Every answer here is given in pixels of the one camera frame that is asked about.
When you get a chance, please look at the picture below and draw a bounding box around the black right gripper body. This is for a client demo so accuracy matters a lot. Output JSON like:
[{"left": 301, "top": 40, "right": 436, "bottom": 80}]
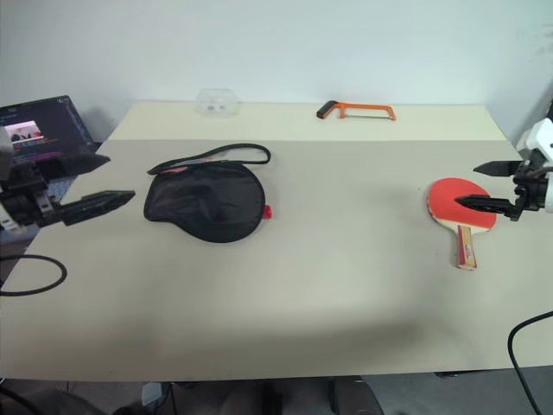
[{"left": 506, "top": 150, "right": 553, "bottom": 222}]

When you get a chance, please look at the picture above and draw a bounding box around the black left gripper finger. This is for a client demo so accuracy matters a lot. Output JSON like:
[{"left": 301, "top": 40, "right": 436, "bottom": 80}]
[
  {"left": 61, "top": 188, "right": 137, "bottom": 227},
  {"left": 41, "top": 153, "right": 111, "bottom": 177}
]

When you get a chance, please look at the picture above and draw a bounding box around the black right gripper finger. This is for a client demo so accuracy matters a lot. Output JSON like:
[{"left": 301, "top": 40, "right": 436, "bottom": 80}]
[
  {"left": 472, "top": 159, "right": 524, "bottom": 178},
  {"left": 454, "top": 194, "right": 518, "bottom": 216}
]

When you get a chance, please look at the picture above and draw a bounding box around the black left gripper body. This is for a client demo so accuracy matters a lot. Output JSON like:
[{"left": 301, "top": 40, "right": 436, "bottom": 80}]
[{"left": 0, "top": 156, "right": 67, "bottom": 227}]

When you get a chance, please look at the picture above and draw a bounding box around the red and black mesh bag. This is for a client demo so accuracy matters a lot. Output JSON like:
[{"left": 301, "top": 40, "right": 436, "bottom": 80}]
[{"left": 143, "top": 142, "right": 275, "bottom": 245}]

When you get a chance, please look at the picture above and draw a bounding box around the red table tennis paddle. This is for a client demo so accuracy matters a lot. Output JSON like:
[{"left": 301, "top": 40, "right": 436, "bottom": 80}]
[{"left": 425, "top": 176, "right": 499, "bottom": 271}]

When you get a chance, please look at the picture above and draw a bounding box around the grey open laptop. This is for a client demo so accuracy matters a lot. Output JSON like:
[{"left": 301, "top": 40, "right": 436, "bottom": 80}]
[{"left": 0, "top": 94, "right": 105, "bottom": 205}]

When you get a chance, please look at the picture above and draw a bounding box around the orange hacksaw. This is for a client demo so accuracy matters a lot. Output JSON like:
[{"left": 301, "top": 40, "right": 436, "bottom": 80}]
[{"left": 315, "top": 99, "right": 398, "bottom": 123}]

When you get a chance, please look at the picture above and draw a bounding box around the clear plastic container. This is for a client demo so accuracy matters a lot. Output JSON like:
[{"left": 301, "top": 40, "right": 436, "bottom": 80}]
[{"left": 195, "top": 87, "right": 242, "bottom": 119}]

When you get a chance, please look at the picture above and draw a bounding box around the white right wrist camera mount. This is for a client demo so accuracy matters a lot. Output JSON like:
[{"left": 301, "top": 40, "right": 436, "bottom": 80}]
[{"left": 519, "top": 118, "right": 553, "bottom": 169}]

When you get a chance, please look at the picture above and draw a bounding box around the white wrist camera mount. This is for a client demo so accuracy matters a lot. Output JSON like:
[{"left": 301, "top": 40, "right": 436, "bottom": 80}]
[
  {"left": 519, "top": 118, "right": 553, "bottom": 169},
  {"left": 0, "top": 124, "right": 23, "bottom": 235}
]

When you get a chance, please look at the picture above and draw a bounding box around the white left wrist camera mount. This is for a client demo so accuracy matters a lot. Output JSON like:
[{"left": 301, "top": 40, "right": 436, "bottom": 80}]
[{"left": 0, "top": 124, "right": 23, "bottom": 235}]

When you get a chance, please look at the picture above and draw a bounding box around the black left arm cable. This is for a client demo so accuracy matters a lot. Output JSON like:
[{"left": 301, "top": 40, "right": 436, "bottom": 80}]
[{"left": 0, "top": 254, "right": 69, "bottom": 298}]

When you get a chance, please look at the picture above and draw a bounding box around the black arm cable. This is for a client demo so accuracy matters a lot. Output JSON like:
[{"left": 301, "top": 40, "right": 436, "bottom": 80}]
[
  {"left": 506, "top": 310, "right": 553, "bottom": 415},
  {"left": 0, "top": 254, "right": 69, "bottom": 298}
]

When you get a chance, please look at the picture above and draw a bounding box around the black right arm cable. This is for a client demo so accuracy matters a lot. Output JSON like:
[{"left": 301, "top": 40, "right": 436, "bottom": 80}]
[{"left": 506, "top": 310, "right": 553, "bottom": 415}]

